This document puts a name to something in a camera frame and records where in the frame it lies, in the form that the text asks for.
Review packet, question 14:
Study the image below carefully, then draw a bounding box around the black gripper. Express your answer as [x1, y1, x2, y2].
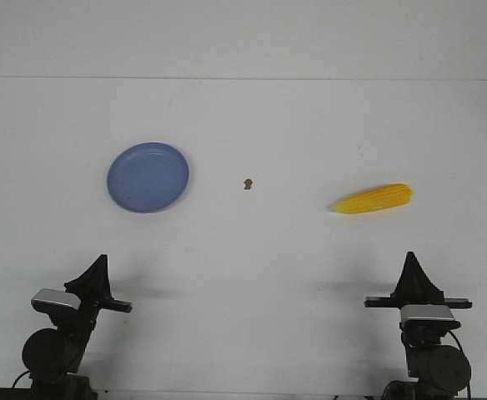
[364, 251, 473, 309]
[64, 254, 133, 329]

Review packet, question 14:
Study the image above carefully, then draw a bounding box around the yellow corn cob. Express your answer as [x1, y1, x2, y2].
[330, 183, 414, 214]

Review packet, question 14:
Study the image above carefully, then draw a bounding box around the blue round plate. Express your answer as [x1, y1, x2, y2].
[106, 142, 190, 213]

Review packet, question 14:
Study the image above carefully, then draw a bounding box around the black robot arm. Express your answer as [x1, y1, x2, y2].
[22, 254, 133, 399]
[364, 252, 473, 399]

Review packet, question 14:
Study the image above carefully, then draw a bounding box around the small brown table stain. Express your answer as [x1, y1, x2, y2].
[243, 178, 254, 191]

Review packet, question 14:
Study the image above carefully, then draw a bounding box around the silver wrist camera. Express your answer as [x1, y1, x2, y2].
[31, 288, 81, 321]
[400, 304, 461, 333]

